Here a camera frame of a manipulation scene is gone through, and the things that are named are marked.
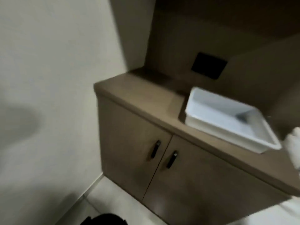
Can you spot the brown wooden cabinet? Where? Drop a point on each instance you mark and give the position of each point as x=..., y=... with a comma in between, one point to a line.
x=131, y=128

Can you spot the white plastic tray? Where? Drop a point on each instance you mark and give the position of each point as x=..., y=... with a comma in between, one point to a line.
x=218, y=114

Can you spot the black wall socket panel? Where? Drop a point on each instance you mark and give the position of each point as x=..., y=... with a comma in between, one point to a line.
x=208, y=66

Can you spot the person's right fingers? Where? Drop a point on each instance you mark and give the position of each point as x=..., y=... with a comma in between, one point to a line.
x=293, y=145

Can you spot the black shoe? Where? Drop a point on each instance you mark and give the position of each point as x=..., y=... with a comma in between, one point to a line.
x=110, y=220

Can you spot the person's right hand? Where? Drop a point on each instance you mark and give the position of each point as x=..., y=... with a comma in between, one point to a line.
x=294, y=147

